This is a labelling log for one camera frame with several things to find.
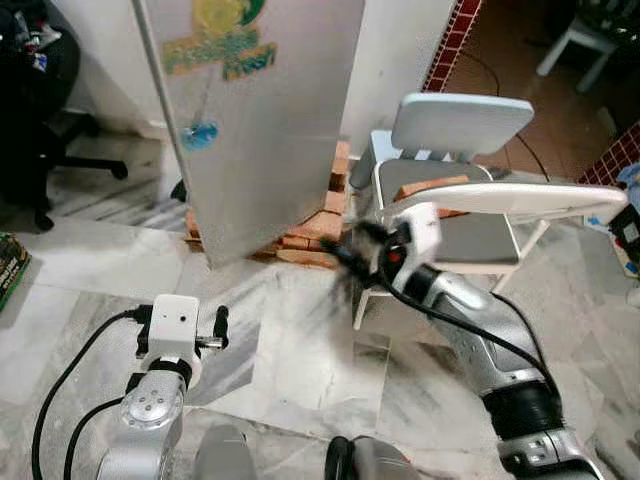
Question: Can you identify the single orange brick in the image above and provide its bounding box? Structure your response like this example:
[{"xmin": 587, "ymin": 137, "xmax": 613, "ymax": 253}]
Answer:
[{"xmin": 395, "ymin": 175, "xmax": 471, "ymax": 219}]

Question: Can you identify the silver robot left leg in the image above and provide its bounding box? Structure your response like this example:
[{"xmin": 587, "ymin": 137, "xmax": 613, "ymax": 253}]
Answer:
[{"xmin": 193, "ymin": 425, "xmax": 259, "ymax": 480}]

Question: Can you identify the silver robot leg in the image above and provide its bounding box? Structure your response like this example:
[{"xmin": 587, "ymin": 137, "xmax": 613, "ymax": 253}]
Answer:
[
  {"xmin": 325, "ymin": 435, "xmax": 421, "ymax": 480},
  {"xmin": 193, "ymin": 425, "xmax": 259, "ymax": 480}
]

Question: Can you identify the white flat oval board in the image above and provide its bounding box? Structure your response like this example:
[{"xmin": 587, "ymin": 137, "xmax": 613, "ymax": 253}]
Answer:
[{"xmin": 385, "ymin": 182, "xmax": 629, "ymax": 227}]

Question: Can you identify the pale blue chair grey seat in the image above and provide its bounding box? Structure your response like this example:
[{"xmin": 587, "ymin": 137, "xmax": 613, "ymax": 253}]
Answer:
[{"xmin": 355, "ymin": 92, "xmax": 551, "ymax": 331}]

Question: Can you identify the silver robot right leg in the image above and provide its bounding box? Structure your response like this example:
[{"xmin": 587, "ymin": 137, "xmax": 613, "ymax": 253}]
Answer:
[{"xmin": 325, "ymin": 435, "xmax": 421, "ymax": 480}]

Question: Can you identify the small black appliance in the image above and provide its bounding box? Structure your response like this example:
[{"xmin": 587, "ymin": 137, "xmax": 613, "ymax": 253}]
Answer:
[{"xmin": 610, "ymin": 200, "xmax": 640, "ymax": 276}]

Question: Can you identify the green patterned box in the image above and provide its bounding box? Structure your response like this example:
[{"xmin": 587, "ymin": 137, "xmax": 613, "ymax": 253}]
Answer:
[{"xmin": 0, "ymin": 232, "xmax": 31, "ymax": 313}]

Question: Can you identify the white plastic stool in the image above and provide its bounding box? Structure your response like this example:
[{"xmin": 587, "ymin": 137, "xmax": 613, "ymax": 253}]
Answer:
[{"xmin": 537, "ymin": 15, "xmax": 621, "ymax": 81}]

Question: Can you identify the black office chair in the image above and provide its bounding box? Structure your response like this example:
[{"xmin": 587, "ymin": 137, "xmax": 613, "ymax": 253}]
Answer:
[{"xmin": 0, "ymin": 0, "xmax": 131, "ymax": 233}]

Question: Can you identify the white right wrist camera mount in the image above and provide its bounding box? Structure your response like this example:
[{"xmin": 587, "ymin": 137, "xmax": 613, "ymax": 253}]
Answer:
[{"xmin": 383, "ymin": 202, "xmax": 444, "ymax": 291}]

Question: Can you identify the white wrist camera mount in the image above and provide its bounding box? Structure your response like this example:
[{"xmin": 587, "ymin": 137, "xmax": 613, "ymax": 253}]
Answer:
[
  {"xmin": 383, "ymin": 202, "xmax": 444, "ymax": 291},
  {"xmin": 138, "ymin": 295, "xmax": 203, "ymax": 367}
]

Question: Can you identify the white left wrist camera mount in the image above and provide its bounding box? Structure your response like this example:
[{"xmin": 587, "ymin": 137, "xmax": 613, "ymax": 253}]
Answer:
[{"xmin": 138, "ymin": 295, "xmax": 203, "ymax": 367}]

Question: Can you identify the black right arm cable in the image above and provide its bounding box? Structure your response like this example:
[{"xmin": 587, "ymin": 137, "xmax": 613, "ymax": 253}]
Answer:
[{"xmin": 380, "ymin": 280, "xmax": 561, "ymax": 396}]

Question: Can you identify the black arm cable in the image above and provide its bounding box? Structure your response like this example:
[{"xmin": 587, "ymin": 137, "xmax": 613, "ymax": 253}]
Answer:
[
  {"xmin": 30, "ymin": 308, "xmax": 151, "ymax": 480},
  {"xmin": 380, "ymin": 280, "xmax": 561, "ymax": 396}
]

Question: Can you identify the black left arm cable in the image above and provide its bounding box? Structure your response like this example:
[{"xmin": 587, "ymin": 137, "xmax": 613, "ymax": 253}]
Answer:
[{"xmin": 30, "ymin": 308, "xmax": 151, "ymax": 480}]

